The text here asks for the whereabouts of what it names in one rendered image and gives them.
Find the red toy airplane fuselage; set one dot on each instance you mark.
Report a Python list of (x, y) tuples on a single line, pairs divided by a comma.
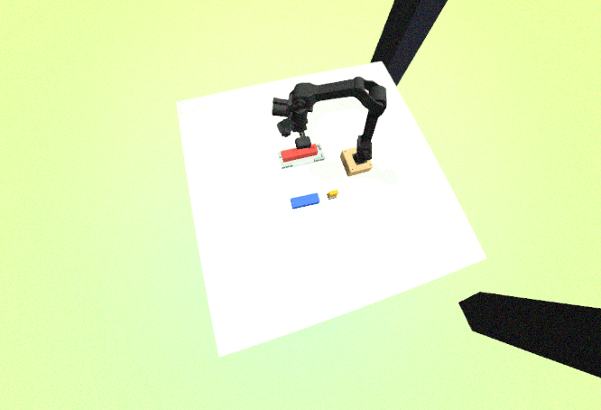
[(294, 153)]

